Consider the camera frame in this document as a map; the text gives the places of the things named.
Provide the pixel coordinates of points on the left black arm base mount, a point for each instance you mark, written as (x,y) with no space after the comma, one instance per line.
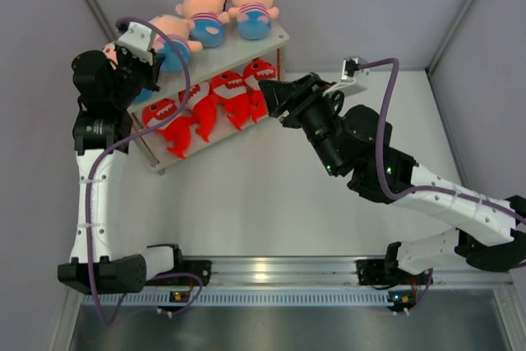
(200,268)

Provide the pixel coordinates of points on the boy doll plush striped shirt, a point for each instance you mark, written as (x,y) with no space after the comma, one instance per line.
(207,17)
(254,18)
(178,31)
(110,53)

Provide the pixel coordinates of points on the slotted cable duct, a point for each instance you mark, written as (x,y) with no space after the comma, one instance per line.
(253,298)

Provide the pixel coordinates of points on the white two-tier wooden shelf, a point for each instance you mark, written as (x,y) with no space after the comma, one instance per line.
(254,60)

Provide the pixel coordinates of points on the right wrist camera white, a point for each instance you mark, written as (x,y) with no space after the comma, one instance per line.
(353,80)

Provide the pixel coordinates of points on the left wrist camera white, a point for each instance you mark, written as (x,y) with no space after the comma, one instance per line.
(138,40)

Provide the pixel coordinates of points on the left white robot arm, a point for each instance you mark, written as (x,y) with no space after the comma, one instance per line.
(107,87)

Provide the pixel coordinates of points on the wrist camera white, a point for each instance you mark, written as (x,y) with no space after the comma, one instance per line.
(353,80)
(138,40)

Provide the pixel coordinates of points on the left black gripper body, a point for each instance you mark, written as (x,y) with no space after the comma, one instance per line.
(132,75)

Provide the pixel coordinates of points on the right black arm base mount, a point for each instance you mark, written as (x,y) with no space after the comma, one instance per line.
(380,274)

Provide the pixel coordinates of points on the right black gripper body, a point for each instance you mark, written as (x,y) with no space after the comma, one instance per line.
(315,116)

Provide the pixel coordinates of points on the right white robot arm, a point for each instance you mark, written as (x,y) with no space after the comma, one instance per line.
(483,232)

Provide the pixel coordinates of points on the red shark plush purple fin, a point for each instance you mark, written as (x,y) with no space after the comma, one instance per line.
(159,112)

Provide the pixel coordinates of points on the aluminium front rail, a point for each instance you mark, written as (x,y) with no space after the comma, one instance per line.
(325,272)

